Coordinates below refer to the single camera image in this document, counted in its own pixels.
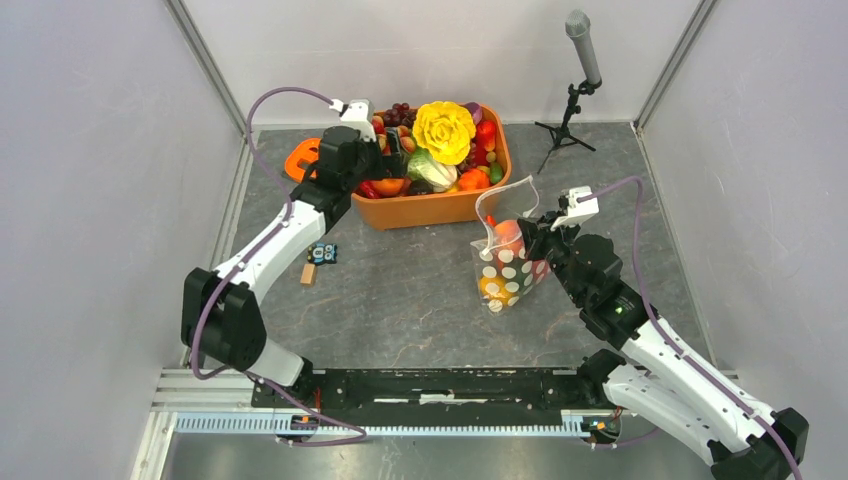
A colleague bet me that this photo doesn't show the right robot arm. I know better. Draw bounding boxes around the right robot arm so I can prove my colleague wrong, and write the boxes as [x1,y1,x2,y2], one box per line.
[517,218,809,479]

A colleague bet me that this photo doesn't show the small blue robot toy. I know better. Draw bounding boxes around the small blue robot toy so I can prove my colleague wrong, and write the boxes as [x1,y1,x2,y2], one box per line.
[306,242,338,266]

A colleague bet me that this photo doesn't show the toy peach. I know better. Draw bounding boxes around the toy peach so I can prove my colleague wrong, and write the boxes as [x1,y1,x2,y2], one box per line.
[494,219,524,254]

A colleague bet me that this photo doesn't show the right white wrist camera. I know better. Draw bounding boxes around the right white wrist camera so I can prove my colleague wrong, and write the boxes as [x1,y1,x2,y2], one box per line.
[550,186,600,231]

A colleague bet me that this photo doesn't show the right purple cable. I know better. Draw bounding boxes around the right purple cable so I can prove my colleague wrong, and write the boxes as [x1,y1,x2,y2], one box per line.
[576,175,804,480]

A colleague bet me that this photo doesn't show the orange plastic basket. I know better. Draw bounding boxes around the orange plastic basket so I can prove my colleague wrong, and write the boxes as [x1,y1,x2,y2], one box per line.
[351,103,513,231]

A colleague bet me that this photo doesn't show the dark toy grapes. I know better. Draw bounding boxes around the dark toy grapes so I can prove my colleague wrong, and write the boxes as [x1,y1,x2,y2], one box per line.
[381,103,417,128]

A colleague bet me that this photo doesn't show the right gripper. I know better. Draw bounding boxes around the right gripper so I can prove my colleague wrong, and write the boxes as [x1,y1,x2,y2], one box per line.
[518,210,587,305]

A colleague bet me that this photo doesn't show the black tripod stand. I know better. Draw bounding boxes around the black tripod stand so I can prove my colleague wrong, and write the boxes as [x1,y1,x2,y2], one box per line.
[534,80,599,174]

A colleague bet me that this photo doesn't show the toy napa cabbage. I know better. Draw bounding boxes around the toy napa cabbage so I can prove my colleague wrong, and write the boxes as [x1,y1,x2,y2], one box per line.
[407,148,459,193]

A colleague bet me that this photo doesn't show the purple cable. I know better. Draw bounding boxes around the purple cable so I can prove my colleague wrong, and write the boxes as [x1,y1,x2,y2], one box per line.
[576,175,804,480]
[188,86,368,448]

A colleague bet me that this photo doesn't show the dark toy eggplant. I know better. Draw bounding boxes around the dark toy eggplant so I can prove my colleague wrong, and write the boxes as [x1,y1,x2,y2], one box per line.
[406,179,434,196]

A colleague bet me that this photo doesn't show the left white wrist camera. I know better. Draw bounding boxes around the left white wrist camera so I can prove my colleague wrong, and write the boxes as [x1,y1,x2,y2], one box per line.
[329,99,377,142]

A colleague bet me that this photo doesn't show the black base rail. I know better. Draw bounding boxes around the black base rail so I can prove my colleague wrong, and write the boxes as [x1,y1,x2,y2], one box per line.
[286,367,615,427]

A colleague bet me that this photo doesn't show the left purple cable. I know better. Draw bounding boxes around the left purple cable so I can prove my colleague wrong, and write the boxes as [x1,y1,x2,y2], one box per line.
[188,86,368,448]

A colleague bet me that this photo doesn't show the clear polka-dot zip bag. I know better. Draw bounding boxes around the clear polka-dot zip bag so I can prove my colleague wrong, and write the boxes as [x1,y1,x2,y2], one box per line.
[470,175,549,316]

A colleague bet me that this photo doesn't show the yellow toy flower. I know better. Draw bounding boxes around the yellow toy flower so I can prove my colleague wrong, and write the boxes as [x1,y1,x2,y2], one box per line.
[412,101,476,166]

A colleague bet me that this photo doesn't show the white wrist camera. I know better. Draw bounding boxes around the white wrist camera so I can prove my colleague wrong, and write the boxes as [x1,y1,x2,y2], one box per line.
[550,186,600,231]
[329,99,377,142]

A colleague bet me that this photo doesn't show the orange toy bell pepper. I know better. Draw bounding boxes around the orange toy bell pepper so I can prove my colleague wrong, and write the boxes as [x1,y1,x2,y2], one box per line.
[457,168,491,191]

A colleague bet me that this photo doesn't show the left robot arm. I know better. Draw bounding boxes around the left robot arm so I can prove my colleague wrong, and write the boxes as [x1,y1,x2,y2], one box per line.
[180,126,409,408]

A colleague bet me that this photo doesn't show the grey microphone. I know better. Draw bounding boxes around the grey microphone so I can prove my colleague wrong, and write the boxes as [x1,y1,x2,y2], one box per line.
[565,9,602,88]

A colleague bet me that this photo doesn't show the yellow toy mango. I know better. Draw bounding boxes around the yellow toy mango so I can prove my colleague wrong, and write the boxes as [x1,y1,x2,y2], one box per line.
[479,276,519,308]

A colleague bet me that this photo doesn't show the small wooden block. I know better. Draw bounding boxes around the small wooden block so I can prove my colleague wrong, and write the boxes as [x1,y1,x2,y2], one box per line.
[300,263,317,287]

